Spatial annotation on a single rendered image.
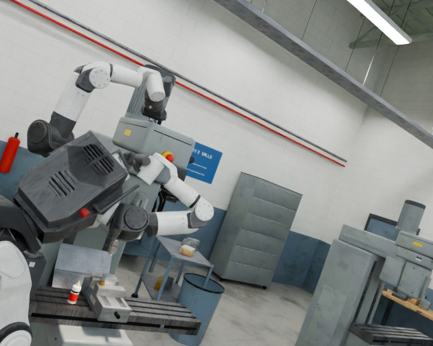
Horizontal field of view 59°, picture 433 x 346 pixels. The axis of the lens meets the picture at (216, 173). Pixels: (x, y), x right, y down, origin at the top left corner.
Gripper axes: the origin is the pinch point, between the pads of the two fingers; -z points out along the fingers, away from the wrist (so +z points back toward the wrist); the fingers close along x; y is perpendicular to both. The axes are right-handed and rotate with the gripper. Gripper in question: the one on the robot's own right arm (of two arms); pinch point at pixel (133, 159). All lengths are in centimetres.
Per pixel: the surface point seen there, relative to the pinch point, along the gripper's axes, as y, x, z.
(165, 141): -12.7, -12.0, -1.7
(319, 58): -189, -255, -199
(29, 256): 57, 23, -19
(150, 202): 18.4, -21.7, -14.8
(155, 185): 8.9, -21.2, -14.9
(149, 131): -14.4, -3.1, -2.0
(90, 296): 73, -12, -22
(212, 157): -38, -308, -445
